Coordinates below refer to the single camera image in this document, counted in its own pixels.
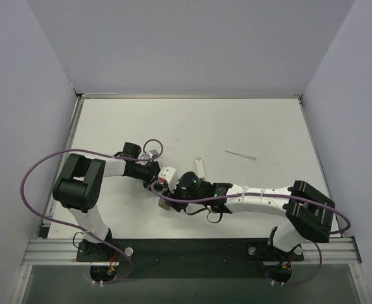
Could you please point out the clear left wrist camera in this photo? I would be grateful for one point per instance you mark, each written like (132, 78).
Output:
(152, 153)

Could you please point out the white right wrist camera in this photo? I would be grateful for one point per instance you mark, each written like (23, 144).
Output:
(170, 177)

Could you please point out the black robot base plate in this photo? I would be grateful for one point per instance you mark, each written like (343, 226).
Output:
(218, 258)

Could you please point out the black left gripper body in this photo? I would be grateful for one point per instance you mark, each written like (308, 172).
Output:
(152, 175)

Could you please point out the white remote control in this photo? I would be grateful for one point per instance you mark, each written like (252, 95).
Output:
(200, 170)

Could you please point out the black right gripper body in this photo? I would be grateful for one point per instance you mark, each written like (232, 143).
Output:
(174, 196)

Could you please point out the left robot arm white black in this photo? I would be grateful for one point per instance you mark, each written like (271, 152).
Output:
(78, 185)

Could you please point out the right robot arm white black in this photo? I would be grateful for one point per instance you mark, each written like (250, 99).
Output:
(309, 212)

